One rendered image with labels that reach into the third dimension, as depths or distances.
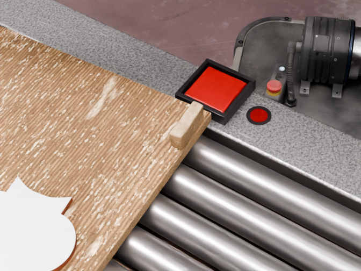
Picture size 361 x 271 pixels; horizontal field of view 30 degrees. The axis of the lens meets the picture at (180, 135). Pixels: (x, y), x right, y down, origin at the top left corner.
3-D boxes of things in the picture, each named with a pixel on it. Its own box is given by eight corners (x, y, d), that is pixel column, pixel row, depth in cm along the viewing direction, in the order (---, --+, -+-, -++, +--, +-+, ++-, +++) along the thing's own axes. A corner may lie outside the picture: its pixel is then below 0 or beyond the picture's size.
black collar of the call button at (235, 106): (207, 66, 91) (207, 57, 90) (255, 88, 88) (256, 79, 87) (175, 102, 87) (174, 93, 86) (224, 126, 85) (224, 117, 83)
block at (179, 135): (194, 113, 83) (193, 98, 81) (206, 119, 83) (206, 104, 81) (168, 147, 80) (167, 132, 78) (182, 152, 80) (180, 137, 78)
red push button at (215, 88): (209, 72, 91) (208, 65, 89) (247, 90, 88) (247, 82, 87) (183, 100, 88) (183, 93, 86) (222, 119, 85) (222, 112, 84)
